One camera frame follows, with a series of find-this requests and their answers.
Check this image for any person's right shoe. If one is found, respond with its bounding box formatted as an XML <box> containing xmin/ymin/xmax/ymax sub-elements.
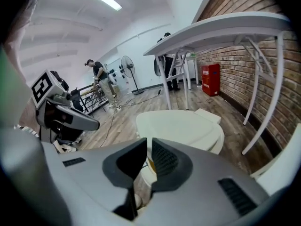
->
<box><xmin>135</xmin><ymin>193</ymin><xmax>144</xmax><ymax>209</ymax></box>

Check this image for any large white folding table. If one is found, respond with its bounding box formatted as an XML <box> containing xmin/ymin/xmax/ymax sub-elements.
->
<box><xmin>143</xmin><ymin>11</ymin><xmax>293</xmax><ymax>155</ymax></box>

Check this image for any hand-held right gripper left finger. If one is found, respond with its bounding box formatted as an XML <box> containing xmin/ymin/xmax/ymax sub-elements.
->
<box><xmin>102</xmin><ymin>137</ymin><xmax>148</xmax><ymax>221</ymax></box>

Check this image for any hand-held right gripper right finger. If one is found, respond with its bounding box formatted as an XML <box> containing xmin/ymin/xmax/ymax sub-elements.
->
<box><xmin>150</xmin><ymin>137</ymin><xmax>194</xmax><ymax>193</ymax></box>

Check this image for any person's left forearm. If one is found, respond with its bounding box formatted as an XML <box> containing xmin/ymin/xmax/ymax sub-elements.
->
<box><xmin>18</xmin><ymin>97</ymin><xmax>48</xmax><ymax>133</ymax></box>

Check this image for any red box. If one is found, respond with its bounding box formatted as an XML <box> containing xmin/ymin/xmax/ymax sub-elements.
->
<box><xmin>200</xmin><ymin>63</ymin><xmax>221</xmax><ymax>97</ymax></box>

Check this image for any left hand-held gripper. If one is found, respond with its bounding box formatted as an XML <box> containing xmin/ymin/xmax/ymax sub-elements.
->
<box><xmin>30</xmin><ymin>69</ymin><xmax>101</xmax><ymax>144</ymax></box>

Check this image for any black metal railing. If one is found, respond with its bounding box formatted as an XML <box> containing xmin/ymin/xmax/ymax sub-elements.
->
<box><xmin>70</xmin><ymin>83</ymin><xmax>109</xmax><ymax>118</ymax></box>

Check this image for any black standing fan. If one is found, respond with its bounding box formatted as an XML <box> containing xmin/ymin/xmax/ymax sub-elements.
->
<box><xmin>120</xmin><ymin>55</ymin><xmax>145</xmax><ymax>96</ymax></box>

